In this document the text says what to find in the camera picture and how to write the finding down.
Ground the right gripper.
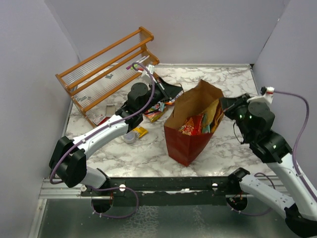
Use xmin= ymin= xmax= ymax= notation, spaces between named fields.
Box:
xmin=220 ymin=92 xmax=254 ymax=140

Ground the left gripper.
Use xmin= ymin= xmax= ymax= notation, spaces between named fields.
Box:
xmin=140 ymin=77 xmax=183 ymax=115

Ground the teal Fox's candy bag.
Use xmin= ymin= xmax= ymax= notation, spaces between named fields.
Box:
xmin=148 ymin=102 xmax=165 ymax=113

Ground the red brown paper bag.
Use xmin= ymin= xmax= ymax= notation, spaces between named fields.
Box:
xmin=164 ymin=80 xmax=223 ymax=166

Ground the orange fruit candy bag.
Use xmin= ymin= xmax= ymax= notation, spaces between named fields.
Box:
xmin=144 ymin=109 xmax=167 ymax=123

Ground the yellow snack bar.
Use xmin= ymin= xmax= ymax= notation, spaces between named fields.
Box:
xmin=133 ymin=126 xmax=148 ymax=139

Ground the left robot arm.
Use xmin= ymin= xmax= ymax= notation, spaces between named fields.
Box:
xmin=49 ymin=77 xmax=182 ymax=196

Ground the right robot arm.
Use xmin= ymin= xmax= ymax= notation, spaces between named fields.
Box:
xmin=219 ymin=92 xmax=317 ymax=238

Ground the red rice cracker bag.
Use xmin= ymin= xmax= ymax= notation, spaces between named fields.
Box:
xmin=178 ymin=114 xmax=204 ymax=136

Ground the beige snack packet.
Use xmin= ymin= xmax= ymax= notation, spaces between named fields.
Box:
xmin=202 ymin=99 xmax=223 ymax=134

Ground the small clear plastic cup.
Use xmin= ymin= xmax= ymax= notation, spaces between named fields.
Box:
xmin=122 ymin=130 xmax=136 ymax=144

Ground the small grey open box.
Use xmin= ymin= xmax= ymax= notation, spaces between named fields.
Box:
xmin=106 ymin=105 xmax=116 ymax=117

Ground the small red white box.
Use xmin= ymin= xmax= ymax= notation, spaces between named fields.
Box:
xmin=93 ymin=114 xmax=106 ymax=126

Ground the orange wooden rack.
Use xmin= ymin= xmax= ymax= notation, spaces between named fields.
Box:
xmin=56 ymin=26 xmax=159 ymax=127

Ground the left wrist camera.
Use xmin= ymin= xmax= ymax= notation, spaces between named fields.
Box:
xmin=138 ymin=64 xmax=156 ymax=84

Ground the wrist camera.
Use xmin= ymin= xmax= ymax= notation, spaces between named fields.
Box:
xmin=247 ymin=87 xmax=274 ymax=105
xmin=138 ymin=64 xmax=156 ymax=84

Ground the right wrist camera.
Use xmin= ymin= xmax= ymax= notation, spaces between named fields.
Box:
xmin=247 ymin=87 xmax=274 ymax=105

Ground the black mounting rail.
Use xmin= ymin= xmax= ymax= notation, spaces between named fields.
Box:
xmin=81 ymin=175 xmax=242 ymax=207

